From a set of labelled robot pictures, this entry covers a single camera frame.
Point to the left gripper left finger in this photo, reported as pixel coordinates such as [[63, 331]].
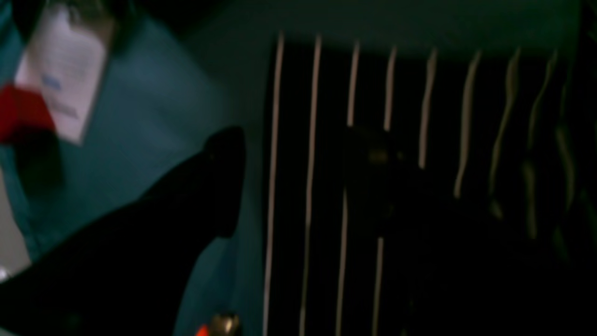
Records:
[[125, 273]]

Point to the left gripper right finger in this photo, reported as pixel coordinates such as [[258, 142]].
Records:
[[456, 269]]

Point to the navy white striped t-shirt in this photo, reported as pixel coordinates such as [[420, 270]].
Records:
[[492, 128]]

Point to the small red cube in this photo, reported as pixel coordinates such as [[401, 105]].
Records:
[[24, 115]]

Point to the teal table cloth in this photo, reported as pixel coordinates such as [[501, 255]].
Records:
[[163, 95]]

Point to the white card with blue print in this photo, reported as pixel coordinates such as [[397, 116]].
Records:
[[65, 60]]

